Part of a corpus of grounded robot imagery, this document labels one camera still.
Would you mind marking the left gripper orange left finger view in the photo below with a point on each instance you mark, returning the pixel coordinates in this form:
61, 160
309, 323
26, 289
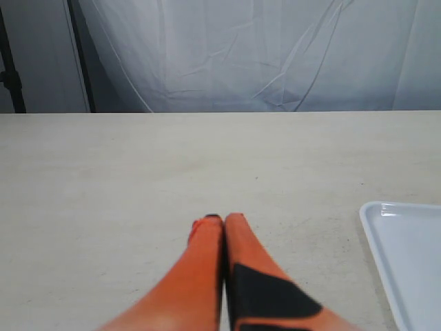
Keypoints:
189, 296

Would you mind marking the black stand pole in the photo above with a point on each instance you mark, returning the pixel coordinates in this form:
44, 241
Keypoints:
9, 76

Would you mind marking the white backdrop cloth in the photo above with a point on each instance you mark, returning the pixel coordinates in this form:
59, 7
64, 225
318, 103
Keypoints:
224, 56

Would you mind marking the white plastic tray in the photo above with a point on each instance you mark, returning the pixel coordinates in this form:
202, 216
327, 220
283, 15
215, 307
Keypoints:
404, 239

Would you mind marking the left gripper orange right finger view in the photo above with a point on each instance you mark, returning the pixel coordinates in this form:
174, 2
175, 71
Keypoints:
260, 295

